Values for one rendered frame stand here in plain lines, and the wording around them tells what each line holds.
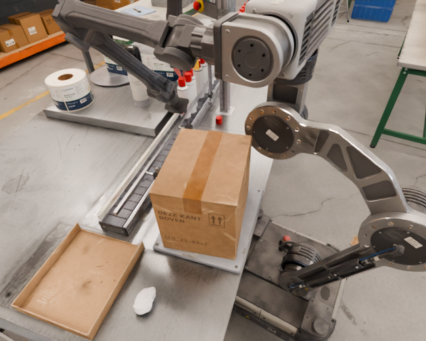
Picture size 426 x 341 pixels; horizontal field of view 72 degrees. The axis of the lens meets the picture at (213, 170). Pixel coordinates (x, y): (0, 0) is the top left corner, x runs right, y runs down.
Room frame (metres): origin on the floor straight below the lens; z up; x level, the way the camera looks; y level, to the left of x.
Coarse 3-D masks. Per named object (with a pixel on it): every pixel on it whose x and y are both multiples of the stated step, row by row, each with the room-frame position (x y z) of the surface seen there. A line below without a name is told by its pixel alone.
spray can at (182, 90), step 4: (180, 80) 1.25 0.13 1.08; (184, 80) 1.25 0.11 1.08; (180, 84) 1.25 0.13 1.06; (184, 84) 1.25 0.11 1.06; (180, 88) 1.24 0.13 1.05; (184, 88) 1.24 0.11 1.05; (180, 92) 1.24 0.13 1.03; (184, 92) 1.24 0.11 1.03; (188, 92) 1.25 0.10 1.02; (180, 96) 1.24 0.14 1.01; (184, 96) 1.24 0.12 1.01; (188, 96) 1.25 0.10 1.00; (188, 104) 1.24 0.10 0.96; (188, 116) 1.24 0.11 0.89
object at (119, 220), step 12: (216, 84) 1.59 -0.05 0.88; (204, 96) 1.45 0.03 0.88; (192, 120) 1.22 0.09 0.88; (168, 132) 1.14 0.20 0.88; (168, 144) 1.05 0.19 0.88; (132, 180) 0.83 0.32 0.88; (144, 180) 0.83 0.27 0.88; (144, 192) 0.76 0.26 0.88; (132, 204) 0.70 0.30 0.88; (108, 216) 0.66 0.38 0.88; (120, 216) 0.65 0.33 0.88
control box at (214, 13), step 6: (198, 0) 1.48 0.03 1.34; (216, 0) 1.37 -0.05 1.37; (234, 0) 1.42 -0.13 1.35; (204, 6) 1.45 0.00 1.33; (210, 6) 1.41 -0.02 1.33; (216, 6) 1.37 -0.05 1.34; (234, 6) 1.42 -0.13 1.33; (198, 12) 1.50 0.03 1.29; (204, 12) 1.45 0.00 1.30; (210, 12) 1.41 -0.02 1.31; (216, 12) 1.37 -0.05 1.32; (216, 18) 1.37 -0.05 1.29
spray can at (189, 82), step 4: (188, 72) 1.32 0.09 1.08; (188, 76) 1.29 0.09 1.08; (188, 80) 1.29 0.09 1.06; (188, 84) 1.28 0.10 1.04; (192, 84) 1.29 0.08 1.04; (188, 88) 1.28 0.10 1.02; (192, 88) 1.29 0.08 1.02; (192, 92) 1.28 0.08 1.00; (192, 96) 1.28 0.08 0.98; (192, 100) 1.28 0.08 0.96; (192, 108) 1.28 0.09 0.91; (192, 112) 1.28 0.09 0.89
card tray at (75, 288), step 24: (72, 240) 0.59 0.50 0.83; (96, 240) 0.59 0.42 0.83; (120, 240) 0.58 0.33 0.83; (48, 264) 0.49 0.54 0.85; (72, 264) 0.50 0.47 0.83; (96, 264) 0.50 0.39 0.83; (120, 264) 0.49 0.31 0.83; (24, 288) 0.41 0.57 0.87; (48, 288) 0.42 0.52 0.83; (72, 288) 0.42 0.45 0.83; (96, 288) 0.42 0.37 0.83; (120, 288) 0.41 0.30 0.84; (24, 312) 0.35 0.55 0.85; (48, 312) 0.35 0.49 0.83; (72, 312) 0.35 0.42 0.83; (96, 312) 0.35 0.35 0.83
